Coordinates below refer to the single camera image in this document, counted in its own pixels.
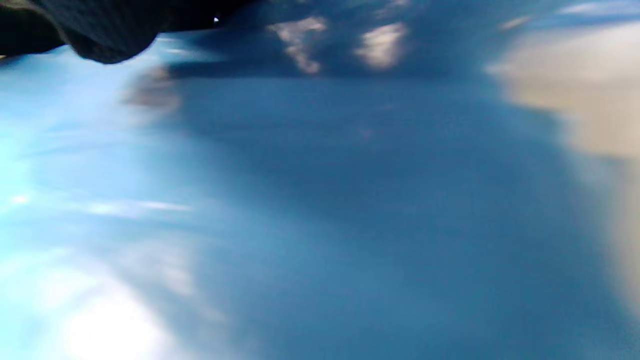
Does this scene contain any person's right hand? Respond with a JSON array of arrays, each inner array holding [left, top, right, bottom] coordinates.
[[0, 0, 261, 65]]

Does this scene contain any blue plastic bag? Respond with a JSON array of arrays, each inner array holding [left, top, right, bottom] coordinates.
[[0, 0, 631, 360]]

